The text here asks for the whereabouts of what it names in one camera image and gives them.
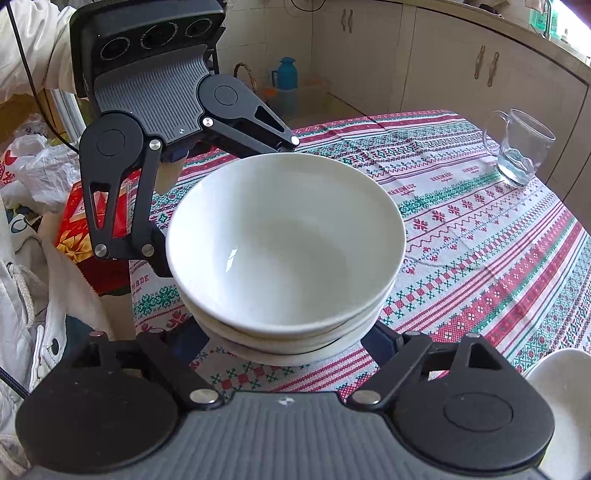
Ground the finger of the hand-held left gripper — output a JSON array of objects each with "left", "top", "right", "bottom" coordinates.
[
  {"left": 203, "top": 99, "right": 301, "bottom": 160},
  {"left": 82, "top": 138, "right": 174, "bottom": 278}
]

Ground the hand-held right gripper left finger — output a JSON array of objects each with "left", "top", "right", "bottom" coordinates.
[{"left": 76, "top": 318, "right": 225, "bottom": 409}]

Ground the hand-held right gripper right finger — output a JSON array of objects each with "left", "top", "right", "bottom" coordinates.
[{"left": 346, "top": 320, "right": 502, "bottom": 409}]

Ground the plain white bowl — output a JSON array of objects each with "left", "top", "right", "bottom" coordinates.
[{"left": 165, "top": 154, "right": 407, "bottom": 337}]

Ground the white bowl pink flower print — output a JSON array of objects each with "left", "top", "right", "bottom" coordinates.
[{"left": 178, "top": 277, "right": 385, "bottom": 346}]

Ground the white bowl faint purple print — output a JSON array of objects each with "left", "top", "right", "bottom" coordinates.
[{"left": 201, "top": 318, "right": 376, "bottom": 367}]

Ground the white fruit-print plate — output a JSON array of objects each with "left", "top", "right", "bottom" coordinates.
[{"left": 524, "top": 348, "right": 591, "bottom": 480}]

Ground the person's left forearm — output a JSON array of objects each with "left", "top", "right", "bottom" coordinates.
[{"left": 0, "top": 4, "right": 88, "bottom": 100}]

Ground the person's left hand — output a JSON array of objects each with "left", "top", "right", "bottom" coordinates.
[{"left": 154, "top": 159, "right": 183, "bottom": 193}]

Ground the teal thermos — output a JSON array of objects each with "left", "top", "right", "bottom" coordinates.
[{"left": 270, "top": 56, "right": 298, "bottom": 90}]

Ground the white plastic bag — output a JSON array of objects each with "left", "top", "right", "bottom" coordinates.
[{"left": 0, "top": 134, "right": 81, "bottom": 217}]

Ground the patterned striped tablecloth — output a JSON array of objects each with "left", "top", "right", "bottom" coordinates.
[{"left": 129, "top": 109, "right": 585, "bottom": 402}]

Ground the clear glass mug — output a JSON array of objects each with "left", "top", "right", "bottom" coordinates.
[{"left": 482, "top": 109, "right": 556, "bottom": 188}]

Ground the kitchen countertop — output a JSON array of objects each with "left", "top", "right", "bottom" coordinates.
[{"left": 406, "top": 0, "right": 591, "bottom": 90}]

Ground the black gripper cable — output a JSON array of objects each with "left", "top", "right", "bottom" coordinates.
[
  {"left": 7, "top": 0, "right": 81, "bottom": 153},
  {"left": 0, "top": 364, "right": 29, "bottom": 398}
]

